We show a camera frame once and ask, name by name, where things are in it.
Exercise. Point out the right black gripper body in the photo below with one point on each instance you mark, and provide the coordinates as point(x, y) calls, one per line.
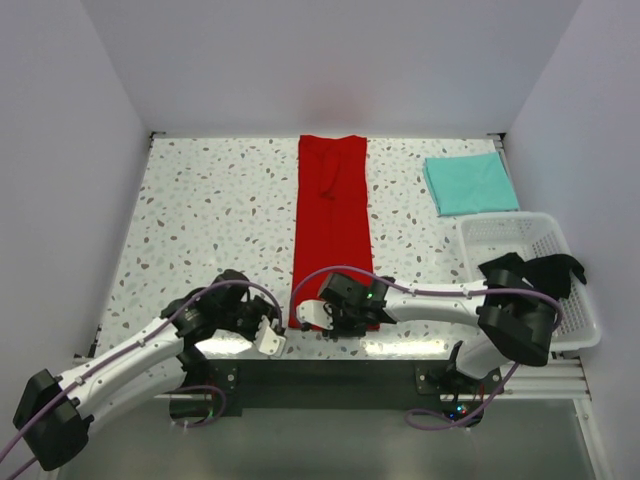
point(345, 322)

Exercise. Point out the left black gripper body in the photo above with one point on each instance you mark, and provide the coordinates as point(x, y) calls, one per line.
point(245, 318)

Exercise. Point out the red t shirt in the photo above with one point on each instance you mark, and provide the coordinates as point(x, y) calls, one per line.
point(332, 219)

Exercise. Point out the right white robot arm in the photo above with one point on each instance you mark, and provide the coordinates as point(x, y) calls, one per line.
point(515, 322)

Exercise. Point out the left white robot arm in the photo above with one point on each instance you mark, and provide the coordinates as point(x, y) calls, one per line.
point(57, 414)

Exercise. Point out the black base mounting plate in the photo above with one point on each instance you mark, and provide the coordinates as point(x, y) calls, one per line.
point(232, 386)

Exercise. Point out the folded teal t shirt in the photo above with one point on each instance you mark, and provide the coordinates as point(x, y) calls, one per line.
point(469, 185)

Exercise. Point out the black t shirt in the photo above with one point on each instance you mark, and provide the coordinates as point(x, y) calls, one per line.
point(551, 275)

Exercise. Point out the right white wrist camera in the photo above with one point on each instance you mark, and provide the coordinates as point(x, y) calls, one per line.
point(314, 313)

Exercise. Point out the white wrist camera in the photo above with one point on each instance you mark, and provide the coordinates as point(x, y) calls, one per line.
point(267, 340)
point(314, 313)

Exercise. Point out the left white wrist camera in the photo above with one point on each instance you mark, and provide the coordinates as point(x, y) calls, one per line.
point(267, 340)

